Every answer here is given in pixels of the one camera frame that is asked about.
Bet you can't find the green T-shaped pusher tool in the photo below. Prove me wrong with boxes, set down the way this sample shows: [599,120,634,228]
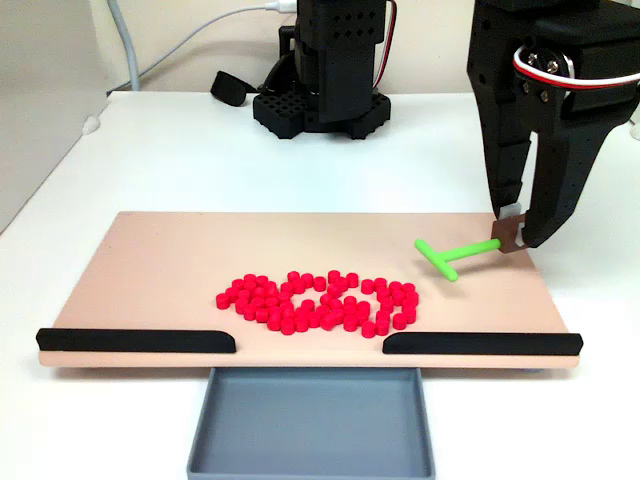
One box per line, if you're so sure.
[413,212,530,284]

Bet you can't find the grey tray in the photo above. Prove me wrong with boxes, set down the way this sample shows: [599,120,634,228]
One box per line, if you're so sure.
[186,367,436,480]

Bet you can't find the beige board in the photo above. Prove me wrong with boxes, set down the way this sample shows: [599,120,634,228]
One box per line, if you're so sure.
[37,210,584,372]

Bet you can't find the white red gripper servo cable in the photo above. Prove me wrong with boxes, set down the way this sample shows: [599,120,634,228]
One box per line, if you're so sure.
[512,44,640,92]

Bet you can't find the white red base servo cable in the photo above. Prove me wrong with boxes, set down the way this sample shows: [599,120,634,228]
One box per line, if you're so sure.
[370,0,400,94]

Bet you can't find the black edge rail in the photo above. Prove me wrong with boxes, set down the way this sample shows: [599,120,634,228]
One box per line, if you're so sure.
[382,332,584,357]
[35,327,237,355]

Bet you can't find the white USB cable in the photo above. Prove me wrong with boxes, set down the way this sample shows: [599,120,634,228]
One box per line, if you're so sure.
[134,0,300,84]

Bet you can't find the black strap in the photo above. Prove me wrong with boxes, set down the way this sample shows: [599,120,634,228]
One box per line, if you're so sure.
[209,70,261,107]

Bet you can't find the grey cable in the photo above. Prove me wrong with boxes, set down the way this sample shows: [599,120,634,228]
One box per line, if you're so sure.
[107,0,142,94]

